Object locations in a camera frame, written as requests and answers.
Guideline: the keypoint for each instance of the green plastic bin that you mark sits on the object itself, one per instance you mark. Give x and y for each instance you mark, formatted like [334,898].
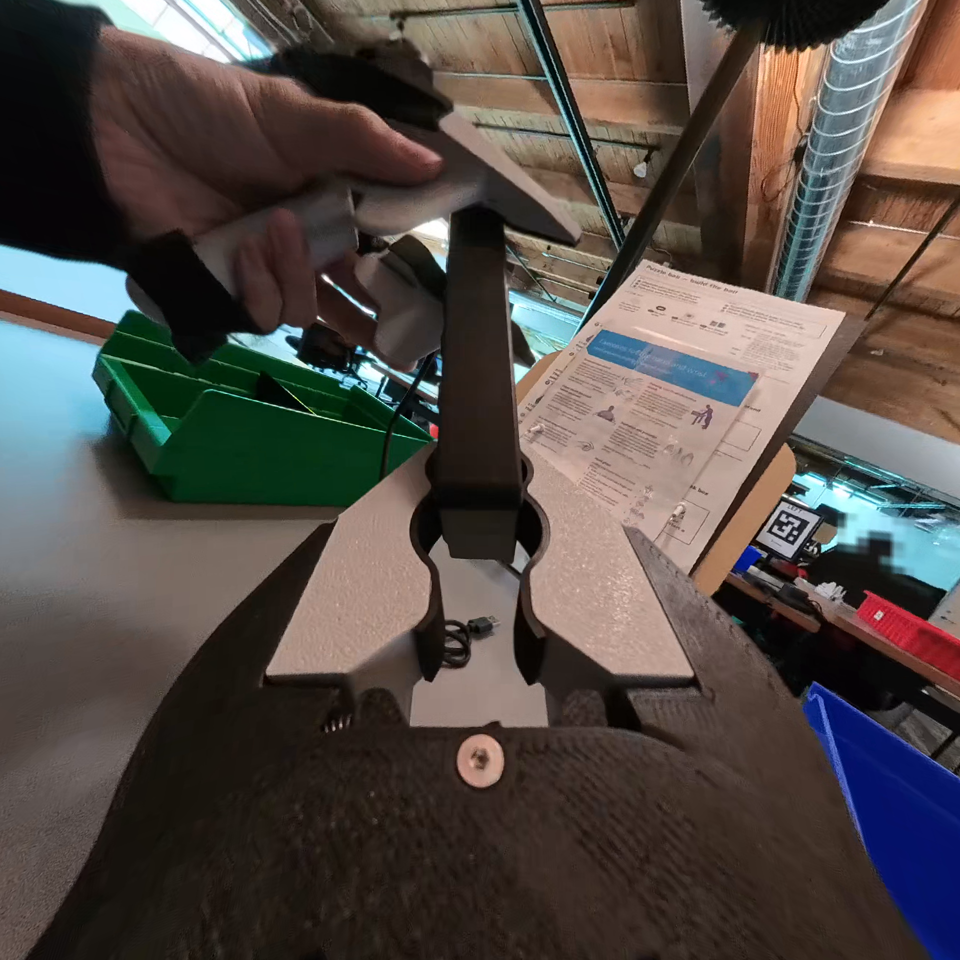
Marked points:
[225,450]

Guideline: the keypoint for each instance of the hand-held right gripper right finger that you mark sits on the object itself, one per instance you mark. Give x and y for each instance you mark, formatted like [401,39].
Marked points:
[600,600]

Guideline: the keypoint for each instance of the silver ventilation duct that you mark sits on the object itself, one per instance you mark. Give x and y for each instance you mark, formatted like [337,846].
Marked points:
[840,150]

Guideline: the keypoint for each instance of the black power bank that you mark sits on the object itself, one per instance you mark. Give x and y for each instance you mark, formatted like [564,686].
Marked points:
[480,375]

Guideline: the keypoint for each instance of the black pole with pleated disc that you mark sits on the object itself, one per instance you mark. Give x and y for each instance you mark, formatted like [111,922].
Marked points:
[675,172]

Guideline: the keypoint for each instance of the wooden document stand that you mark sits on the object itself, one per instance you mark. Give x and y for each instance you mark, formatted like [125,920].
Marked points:
[750,517]

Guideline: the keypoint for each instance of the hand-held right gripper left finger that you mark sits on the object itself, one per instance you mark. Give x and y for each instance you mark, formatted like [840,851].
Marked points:
[352,600]

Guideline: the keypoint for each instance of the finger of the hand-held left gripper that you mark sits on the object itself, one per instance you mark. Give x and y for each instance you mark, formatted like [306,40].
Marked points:
[510,187]

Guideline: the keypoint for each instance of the person's left hand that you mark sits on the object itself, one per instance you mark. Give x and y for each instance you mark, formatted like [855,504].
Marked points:
[225,142]

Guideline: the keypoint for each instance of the blue plastic bin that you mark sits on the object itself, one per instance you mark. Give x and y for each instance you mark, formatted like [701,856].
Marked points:
[900,825]

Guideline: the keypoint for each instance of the white instruction sheet with boxes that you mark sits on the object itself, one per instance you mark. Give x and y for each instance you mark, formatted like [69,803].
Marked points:
[780,337]

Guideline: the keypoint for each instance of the red plastic basket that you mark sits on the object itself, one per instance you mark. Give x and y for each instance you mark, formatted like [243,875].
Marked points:
[915,630]

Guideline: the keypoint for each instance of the long wooden work table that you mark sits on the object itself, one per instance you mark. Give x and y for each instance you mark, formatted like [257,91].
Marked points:
[885,658]

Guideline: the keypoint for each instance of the black white tag sign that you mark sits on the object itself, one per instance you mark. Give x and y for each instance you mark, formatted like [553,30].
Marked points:
[789,529]

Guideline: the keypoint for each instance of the small blue bin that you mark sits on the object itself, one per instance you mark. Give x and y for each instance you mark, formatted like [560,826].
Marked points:
[748,560]

